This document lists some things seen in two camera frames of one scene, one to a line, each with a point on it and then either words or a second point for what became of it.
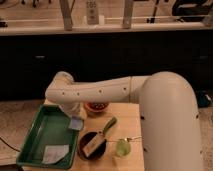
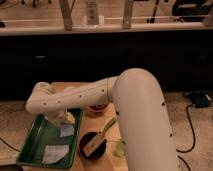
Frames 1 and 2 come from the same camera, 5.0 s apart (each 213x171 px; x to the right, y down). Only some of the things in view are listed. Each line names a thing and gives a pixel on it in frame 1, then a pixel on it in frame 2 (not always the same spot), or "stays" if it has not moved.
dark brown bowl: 84,139 stays
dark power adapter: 203,98 stays
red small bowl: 96,106 stays
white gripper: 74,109 → 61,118
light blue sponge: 76,123 → 67,130
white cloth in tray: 55,153 stays
